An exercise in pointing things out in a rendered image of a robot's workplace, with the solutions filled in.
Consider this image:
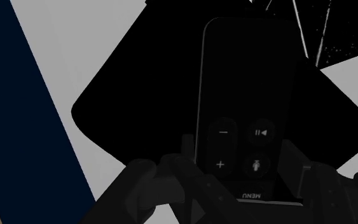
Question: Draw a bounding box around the black remote control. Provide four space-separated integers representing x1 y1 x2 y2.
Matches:
195 17 304 206

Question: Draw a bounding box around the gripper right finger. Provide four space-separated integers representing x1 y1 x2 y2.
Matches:
277 139 358 224

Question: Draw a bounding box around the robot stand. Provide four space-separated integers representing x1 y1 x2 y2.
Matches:
249 0 358 69

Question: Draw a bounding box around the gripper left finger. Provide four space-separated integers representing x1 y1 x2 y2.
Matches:
79 134 254 224

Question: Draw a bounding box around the black tablet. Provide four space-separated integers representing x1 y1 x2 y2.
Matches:
71 0 358 174

